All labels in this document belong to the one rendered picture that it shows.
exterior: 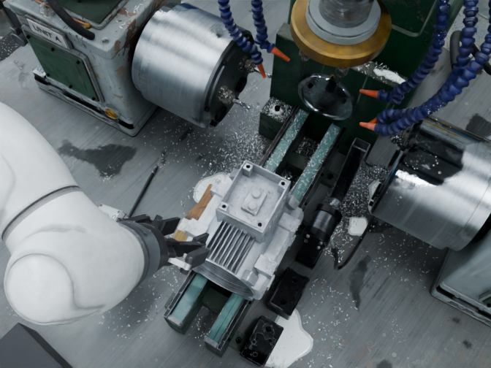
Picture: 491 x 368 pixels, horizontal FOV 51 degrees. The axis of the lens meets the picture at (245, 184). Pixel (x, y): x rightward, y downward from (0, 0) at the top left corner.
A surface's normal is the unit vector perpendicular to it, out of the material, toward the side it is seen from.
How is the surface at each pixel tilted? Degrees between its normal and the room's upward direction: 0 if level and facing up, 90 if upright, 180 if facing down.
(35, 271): 23
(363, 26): 0
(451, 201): 43
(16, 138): 33
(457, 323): 0
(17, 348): 2
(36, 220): 10
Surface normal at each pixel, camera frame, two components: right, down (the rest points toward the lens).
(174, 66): -0.32, 0.22
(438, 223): -0.44, 0.54
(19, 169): 0.33, -0.36
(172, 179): 0.02, -0.42
